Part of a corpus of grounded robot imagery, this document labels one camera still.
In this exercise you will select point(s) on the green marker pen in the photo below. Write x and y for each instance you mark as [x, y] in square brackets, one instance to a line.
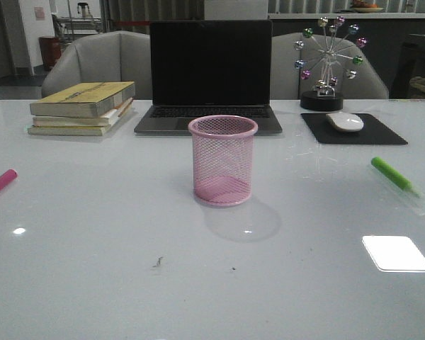
[403, 183]

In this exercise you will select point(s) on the pink mesh pen holder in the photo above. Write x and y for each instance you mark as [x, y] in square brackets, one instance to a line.
[222, 158]

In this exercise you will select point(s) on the grey open laptop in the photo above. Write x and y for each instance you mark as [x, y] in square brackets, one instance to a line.
[209, 68]

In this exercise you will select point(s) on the middle white book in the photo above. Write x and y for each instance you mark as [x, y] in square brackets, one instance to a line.
[107, 119]

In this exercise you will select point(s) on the bottom yellow book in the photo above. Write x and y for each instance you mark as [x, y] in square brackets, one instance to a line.
[68, 131]

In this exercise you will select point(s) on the yellow book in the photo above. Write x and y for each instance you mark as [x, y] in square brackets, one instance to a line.
[68, 131]
[84, 100]

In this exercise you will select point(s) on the right grey armchair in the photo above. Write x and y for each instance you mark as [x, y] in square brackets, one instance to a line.
[285, 79]

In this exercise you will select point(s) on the grey armchair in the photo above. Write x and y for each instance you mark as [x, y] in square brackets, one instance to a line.
[116, 56]
[285, 79]

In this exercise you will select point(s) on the white computer mouse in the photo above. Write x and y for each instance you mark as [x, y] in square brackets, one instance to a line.
[345, 122]

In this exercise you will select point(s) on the left grey armchair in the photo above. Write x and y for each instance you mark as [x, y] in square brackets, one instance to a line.
[116, 56]

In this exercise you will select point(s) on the yellow top book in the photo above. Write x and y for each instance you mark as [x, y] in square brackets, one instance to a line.
[84, 100]

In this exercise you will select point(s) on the ferris wheel desk ornament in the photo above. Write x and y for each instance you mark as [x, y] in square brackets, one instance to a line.
[327, 56]

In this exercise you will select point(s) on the black mouse pad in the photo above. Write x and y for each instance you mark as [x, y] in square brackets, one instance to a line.
[373, 132]

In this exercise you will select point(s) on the red trash bin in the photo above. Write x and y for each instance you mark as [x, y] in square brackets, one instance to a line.
[50, 51]

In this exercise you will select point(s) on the fruit bowl on counter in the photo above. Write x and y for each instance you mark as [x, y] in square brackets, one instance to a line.
[364, 7]

